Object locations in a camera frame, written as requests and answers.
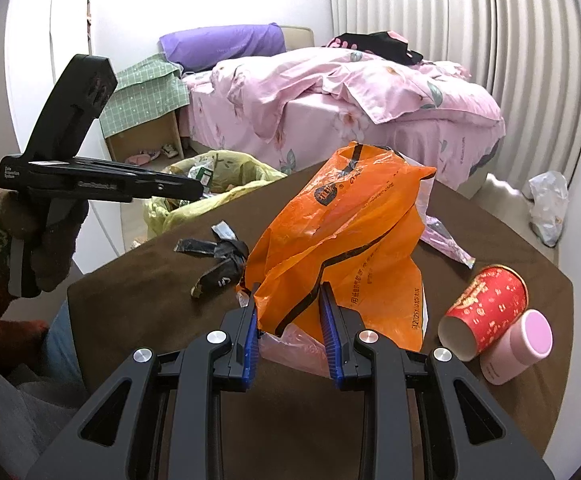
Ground green checked cloth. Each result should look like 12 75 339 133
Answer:
99 53 192 141

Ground black and pink garment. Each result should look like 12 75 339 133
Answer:
323 31 424 66

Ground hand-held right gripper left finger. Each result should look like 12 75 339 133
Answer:
25 282 262 480

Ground yellow plastic trash bag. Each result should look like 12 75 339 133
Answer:
143 150 289 239

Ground red paper cup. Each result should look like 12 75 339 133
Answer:
438 265 528 363

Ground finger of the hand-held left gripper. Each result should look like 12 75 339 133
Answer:
123 167 206 204

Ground bed with pink floral sheet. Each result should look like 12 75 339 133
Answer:
180 60 507 192

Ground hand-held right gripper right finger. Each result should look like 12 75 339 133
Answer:
319 281 555 480

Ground crumpled black wrapper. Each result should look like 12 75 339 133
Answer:
174 220 250 301

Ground purple pillow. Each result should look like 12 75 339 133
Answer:
159 22 288 74

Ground pink floral quilt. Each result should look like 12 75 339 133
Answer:
210 47 504 144

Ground beige headboard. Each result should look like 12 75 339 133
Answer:
278 25 317 54

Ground person's grey garment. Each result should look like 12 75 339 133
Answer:
0 359 96 480

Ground orange plastic bag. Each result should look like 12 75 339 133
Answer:
238 141 438 354

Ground person's left hand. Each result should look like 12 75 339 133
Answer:
33 199 90 293

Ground person's blue jeans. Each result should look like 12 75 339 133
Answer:
40 304 89 392

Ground white plastic bag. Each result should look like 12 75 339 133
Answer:
522 170 570 249

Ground pink cylindrical container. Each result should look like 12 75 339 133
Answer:
479 308 554 386

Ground white pleated curtain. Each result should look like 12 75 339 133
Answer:
328 0 581 127

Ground cardboard nightstand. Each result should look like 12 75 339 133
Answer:
104 107 186 166

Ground pink translucent plastic bag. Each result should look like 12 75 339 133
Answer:
235 290 334 379

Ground silver and purple wrapper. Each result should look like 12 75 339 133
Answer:
418 212 476 270

